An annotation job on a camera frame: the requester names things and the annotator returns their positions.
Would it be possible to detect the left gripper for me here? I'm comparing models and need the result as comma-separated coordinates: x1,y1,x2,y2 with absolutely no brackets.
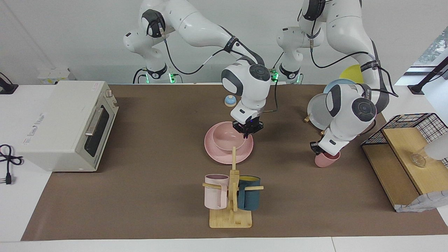
310,141,328,156

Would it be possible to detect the dark teal mug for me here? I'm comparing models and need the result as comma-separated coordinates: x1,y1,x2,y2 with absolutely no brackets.
237,175,261,211

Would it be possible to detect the pink cup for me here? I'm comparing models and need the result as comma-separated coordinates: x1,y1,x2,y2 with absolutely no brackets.
315,151,341,168

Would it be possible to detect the pink bowl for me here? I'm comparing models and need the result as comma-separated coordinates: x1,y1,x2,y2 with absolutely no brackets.
213,122,246,152

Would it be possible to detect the large pink plate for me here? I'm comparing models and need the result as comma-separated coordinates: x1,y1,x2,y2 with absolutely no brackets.
204,121,254,165

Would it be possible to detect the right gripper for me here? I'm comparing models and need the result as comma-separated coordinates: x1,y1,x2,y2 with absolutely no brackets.
233,118,265,138

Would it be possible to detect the white toaster oven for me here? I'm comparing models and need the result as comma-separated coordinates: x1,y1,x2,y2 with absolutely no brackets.
17,81,119,172

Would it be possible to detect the black cable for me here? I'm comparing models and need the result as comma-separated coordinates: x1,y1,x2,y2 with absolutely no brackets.
310,21,379,69
364,66,399,98
162,30,233,75
0,144,23,185
260,78,279,113

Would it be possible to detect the grey patterned cloth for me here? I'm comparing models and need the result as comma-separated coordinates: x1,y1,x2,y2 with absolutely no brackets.
395,190,448,213

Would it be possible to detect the wooden cup rack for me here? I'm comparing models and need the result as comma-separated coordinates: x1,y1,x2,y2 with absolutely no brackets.
202,146,264,229

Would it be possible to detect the light blue plate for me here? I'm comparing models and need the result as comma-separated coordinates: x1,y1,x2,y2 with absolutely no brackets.
323,78,357,95

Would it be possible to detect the yellow plate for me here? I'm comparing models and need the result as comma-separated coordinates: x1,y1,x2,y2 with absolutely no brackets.
339,64,365,84

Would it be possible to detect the small white box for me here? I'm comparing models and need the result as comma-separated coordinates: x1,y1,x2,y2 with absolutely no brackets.
38,68,76,85

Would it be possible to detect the clear glass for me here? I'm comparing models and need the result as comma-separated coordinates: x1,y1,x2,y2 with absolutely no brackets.
411,149,428,168

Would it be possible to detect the wooden shelf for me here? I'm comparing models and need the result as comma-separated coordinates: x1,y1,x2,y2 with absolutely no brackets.
362,127,448,211

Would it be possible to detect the black wire basket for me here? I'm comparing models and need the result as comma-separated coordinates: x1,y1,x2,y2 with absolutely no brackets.
361,113,448,168

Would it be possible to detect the pale pink mug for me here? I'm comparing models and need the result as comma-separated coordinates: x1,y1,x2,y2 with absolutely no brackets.
204,174,230,210

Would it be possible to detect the wooden plate rack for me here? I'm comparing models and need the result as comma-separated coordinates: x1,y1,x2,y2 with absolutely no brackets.
304,114,327,135

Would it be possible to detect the grey plate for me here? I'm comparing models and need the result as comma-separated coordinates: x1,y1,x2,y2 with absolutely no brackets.
307,93,334,130

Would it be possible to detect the black stand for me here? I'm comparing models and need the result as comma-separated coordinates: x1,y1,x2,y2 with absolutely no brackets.
408,56,448,95
0,72,19,95

